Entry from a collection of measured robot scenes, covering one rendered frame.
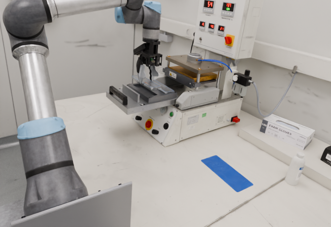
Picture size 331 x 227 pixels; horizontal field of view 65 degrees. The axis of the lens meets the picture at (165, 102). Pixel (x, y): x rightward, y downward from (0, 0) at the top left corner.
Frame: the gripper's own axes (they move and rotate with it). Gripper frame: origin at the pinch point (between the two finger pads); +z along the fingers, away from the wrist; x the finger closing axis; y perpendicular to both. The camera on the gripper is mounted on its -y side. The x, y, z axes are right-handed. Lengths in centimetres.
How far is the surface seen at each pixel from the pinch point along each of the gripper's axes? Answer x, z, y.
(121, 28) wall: 61, 1, -144
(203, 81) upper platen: 29.0, 1.1, 10.2
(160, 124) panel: 5.4, 22.2, 7.7
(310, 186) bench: 40, 30, 70
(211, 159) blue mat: 15.7, 29.5, 35.2
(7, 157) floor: -57, 104, -124
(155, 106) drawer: -0.9, 9.1, 10.9
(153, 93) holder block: 2.0, 5.5, 5.0
